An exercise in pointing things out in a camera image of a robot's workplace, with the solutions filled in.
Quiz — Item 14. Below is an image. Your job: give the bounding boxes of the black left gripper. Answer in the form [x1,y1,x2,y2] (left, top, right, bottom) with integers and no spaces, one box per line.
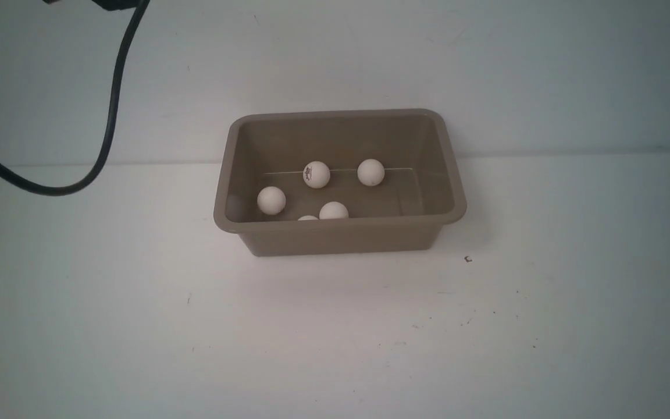
[41,0,138,12]

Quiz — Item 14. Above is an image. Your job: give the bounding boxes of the white ball with logo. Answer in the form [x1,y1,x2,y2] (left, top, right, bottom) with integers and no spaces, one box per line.
[302,161,332,189]

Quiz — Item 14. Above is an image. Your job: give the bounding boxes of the tan plastic bin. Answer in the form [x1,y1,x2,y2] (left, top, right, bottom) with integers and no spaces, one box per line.
[213,109,467,257]

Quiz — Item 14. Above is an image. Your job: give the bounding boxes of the black left camera cable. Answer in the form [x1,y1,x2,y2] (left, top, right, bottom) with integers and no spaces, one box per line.
[0,0,151,197]

